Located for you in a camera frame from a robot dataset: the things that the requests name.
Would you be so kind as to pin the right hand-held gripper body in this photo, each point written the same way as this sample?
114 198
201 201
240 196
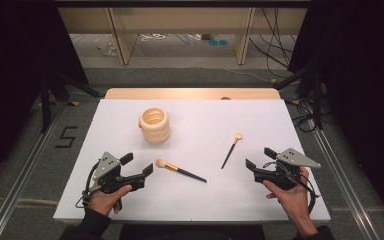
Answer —
281 173

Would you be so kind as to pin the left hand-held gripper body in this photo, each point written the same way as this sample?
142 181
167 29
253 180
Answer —
108 173

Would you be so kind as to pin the small black makeup brush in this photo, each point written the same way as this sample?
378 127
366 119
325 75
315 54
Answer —
230 151

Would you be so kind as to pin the large black makeup brush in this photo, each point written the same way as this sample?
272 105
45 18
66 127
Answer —
183 171

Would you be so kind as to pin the beige ribbed brush holder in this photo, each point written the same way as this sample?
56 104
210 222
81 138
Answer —
155 131

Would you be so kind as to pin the person's left hand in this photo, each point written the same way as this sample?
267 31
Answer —
105 201

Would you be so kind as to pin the person's right hand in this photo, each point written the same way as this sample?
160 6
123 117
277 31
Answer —
295 200

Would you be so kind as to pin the white foam board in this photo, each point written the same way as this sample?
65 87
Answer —
196 200

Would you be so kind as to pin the yellow tape piece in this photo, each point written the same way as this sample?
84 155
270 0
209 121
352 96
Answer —
295 101
75 103

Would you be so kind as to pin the dark round table grommet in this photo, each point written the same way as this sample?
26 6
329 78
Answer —
225 98

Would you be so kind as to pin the black metal stand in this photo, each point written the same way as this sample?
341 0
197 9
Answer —
317 100
45 100

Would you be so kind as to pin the person's dark clothing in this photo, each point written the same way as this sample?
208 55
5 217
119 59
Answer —
193 233

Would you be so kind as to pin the wooden table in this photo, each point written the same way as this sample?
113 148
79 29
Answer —
180 93

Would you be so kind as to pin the clear plastic bag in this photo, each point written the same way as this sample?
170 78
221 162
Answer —
105 46

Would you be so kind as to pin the dark curtain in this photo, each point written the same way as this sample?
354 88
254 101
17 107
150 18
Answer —
13 66
363 83

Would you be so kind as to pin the wooden shelf unit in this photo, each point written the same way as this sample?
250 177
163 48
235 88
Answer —
186 20

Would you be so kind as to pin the metal floor rail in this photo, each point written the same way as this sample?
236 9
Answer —
343 186
16 186

